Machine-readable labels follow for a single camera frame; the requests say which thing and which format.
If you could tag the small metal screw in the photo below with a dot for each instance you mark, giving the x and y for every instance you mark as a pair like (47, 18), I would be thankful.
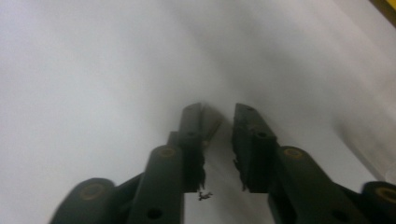
(205, 195)

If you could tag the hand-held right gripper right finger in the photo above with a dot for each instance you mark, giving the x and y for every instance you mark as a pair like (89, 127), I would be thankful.
(252, 149)

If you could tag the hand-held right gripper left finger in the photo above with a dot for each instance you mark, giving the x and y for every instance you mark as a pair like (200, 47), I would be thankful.
(193, 149)

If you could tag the yellow black organizer cabinet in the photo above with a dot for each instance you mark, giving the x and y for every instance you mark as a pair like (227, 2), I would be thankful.
(389, 6)

